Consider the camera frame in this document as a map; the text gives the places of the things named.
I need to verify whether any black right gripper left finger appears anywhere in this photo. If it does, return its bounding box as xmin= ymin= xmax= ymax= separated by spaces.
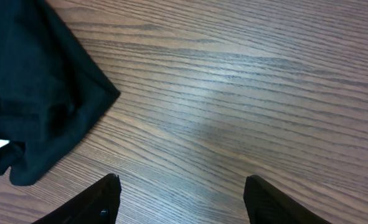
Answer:
xmin=33 ymin=174 xmax=121 ymax=224

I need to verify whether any black t-shirt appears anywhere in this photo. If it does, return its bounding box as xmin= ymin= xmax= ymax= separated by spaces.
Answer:
xmin=0 ymin=0 xmax=120 ymax=186

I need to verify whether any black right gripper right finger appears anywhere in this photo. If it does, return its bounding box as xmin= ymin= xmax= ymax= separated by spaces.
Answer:
xmin=243 ymin=175 xmax=330 ymax=224

